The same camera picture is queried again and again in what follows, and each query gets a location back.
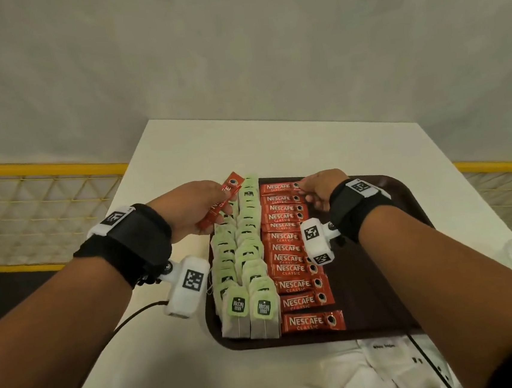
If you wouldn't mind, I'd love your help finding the black left camera cable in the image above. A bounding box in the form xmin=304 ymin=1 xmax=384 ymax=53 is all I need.
xmin=108 ymin=299 xmax=173 ymax=337

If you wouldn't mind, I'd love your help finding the row of red Nescafe sachets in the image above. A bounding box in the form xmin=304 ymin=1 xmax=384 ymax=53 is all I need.
xmin=257 ymin=176 xmax=347 ymax=337

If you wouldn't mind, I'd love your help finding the black right wristband with markers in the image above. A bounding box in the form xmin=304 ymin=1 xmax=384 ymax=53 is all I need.
xmin=325 ymin=174 xmax=399 ymax=244

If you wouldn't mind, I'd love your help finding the black wristband with markers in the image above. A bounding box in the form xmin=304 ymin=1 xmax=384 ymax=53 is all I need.
xmin=69 ymin=201 xmax=177 ymax=294
xmin=325 ymin=174 xmax=399 ymax=244

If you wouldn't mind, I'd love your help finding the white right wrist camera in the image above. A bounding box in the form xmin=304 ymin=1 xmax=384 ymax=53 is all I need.
xmin=299 ymin=215 xmax=345 ymax=268

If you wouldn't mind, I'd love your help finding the person's left forearm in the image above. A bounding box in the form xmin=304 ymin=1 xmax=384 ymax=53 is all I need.
xmin=0 ymin=253 xmax=142 ymax=388

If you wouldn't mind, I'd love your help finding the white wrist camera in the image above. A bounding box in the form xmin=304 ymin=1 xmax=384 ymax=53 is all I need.
xmin=299 ymin=215 xmax=345 ymax=268
xmin=158 ymin=253 xmax=216 ymax=322

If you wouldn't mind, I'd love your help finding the pile of white sugar sachets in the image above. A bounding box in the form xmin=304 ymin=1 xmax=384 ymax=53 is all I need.
xmin=270 ymin=329 xmax=465 ymax=388

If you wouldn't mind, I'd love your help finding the person's left hand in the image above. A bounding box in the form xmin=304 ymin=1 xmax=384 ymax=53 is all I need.
xmin=145 ymin=177 xmax=237 ymax=246

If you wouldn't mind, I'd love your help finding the yellow mesh railing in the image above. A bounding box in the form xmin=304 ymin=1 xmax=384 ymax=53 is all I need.
xmin=0 ymin=149 xmax=138 ymax=276
xmin=453 ymin=156 xmax=512 ymax=249

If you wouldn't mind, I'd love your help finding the brown tray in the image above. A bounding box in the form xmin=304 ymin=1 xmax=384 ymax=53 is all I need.
xmin=191 ymin=161 xmax=445 ymax=355

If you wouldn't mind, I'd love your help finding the black left wristband with markers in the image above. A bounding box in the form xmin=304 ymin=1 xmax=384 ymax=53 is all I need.
xmin=69 ymin=201 xmax=177 ymax=294

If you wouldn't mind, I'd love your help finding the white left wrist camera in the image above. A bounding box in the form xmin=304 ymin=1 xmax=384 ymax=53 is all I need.
xmin=158 ymin=253 xmax=216 ymax=322

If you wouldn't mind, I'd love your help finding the person's right hand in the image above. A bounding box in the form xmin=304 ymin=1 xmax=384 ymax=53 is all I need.
xmin=297 ymin=167 xmax=352 ymax=215

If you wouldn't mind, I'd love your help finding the person's right forearm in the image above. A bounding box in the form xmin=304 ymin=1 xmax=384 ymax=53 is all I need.
xmin=356 ymin=194 xmax=512 ymax=388

